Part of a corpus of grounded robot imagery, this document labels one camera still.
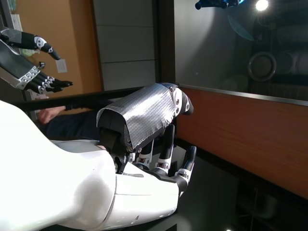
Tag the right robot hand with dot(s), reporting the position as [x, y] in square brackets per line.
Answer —
[60, 180]

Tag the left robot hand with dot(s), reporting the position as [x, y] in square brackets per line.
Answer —
[14, 62]

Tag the white paper note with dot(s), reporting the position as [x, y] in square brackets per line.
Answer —
[61, 65]
[16, 22]

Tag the person in dark clothing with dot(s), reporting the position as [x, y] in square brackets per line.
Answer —
[72, 125]

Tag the blue black device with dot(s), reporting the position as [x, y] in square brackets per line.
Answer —
[211, 3]

